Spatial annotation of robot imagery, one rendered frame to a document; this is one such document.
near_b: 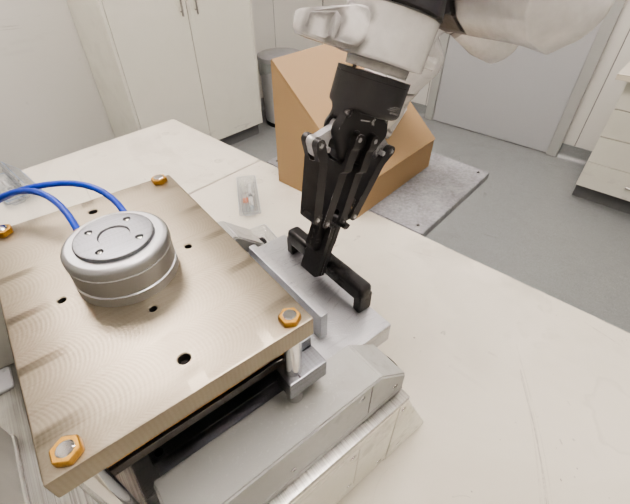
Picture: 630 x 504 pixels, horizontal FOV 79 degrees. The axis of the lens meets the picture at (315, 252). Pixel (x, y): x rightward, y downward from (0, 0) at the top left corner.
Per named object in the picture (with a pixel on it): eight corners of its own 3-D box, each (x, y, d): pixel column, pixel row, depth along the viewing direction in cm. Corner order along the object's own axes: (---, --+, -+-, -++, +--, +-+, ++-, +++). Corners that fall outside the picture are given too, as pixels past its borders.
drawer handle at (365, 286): (358, 314, 47) (361, 291, 44) (287, 251, 55) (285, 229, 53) (370, 306, 47) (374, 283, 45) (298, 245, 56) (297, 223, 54)
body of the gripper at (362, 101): (376, 71, 33) (343, 173, 37) (428, 87, 39) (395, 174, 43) (320, 53, 37) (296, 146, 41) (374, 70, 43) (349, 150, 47)
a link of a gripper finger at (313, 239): (331, 212, 44) (312, 213, 42) (319, 249, 46) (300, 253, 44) (323, 206, 45) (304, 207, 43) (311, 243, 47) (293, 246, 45)
